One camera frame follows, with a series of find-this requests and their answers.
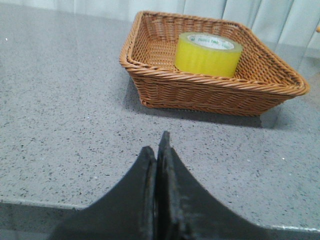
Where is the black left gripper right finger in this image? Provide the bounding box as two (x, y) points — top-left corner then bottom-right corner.
(155, 131), (286, 240)

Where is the brown wicker basket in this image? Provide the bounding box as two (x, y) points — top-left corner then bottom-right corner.
(119, 10), (310, 116)

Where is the white curtain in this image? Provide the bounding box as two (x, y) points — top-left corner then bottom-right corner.
(31, 0), (320, 58)

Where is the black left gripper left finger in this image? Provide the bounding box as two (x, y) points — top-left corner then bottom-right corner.
(53, 146), (157, 240)

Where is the yellow tape roll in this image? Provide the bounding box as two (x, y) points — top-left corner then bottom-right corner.
(174, 32), (243, 78)

